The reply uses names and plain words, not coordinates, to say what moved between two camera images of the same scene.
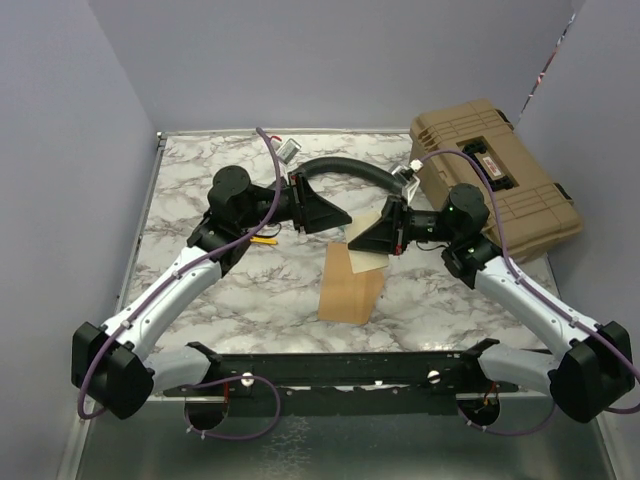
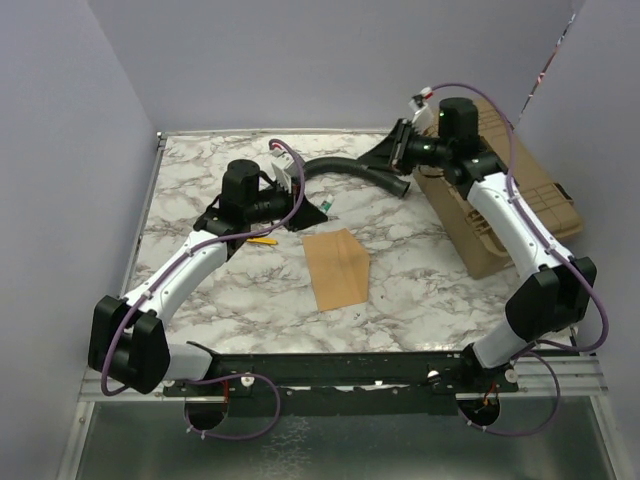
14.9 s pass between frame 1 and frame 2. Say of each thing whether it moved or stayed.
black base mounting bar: stayed
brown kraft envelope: moved
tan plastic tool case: stayed
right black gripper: moved
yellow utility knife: stayed
